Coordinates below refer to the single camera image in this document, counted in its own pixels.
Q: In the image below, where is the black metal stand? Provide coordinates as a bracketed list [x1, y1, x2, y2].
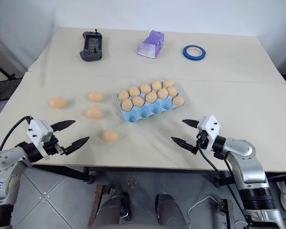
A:
[0, 57, 22, 104]

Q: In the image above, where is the dark grey handheld remote controller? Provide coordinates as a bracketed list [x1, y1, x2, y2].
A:
[80, 29, 104, 62]

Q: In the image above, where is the blue egg tray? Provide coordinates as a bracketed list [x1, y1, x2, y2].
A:
[116, 83, 186, 125]

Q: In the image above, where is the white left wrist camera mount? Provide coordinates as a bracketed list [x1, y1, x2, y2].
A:
[26, 118, 54, 161]

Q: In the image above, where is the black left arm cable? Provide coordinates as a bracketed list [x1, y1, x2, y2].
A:
[0, 115, 34, 152]

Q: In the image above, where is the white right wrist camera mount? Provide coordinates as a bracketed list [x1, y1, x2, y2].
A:
[196, 114, 221, 151]

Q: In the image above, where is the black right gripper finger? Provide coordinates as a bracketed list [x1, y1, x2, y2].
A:
[171, 136, 198, 155]
[182, 119, 200, 130]

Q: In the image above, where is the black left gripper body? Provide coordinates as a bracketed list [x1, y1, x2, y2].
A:
[43, 135, 65, 156]

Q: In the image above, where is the rusty metal bar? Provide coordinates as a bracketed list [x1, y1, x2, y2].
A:
[87, 184, 111, 229]
[219, 198, 236, 229]

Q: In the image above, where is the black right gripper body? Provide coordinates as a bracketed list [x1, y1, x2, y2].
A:
[195, 130, 210, 150]

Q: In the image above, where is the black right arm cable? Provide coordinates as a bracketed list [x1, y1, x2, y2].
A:
[195, 139, 251, 229]

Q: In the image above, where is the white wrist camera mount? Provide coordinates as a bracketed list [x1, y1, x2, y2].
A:
[26, 118, 54, 161]
[196, 114, 221, 151]

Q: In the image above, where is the dark rounded shape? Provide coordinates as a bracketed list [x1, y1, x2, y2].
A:
[92, 191, 132, 229]
[154, 193, 189, 229]

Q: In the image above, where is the purple tissue pack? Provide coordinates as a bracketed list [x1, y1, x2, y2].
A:
[137, 30, 165, 59]

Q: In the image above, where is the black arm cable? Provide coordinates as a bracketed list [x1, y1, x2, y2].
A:
[0, 115, 34, 152]
[195, 139, 251, 229]

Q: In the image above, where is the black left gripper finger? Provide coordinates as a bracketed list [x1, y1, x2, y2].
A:
[63, 136, 91, 155]
[52, 120, 76, 132]

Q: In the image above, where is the thin white wire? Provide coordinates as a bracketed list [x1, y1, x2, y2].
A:
[187, 195, 221, 229]

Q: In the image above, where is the blue tape roll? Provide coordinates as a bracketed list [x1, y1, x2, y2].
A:
[183, 45, 207, 61]

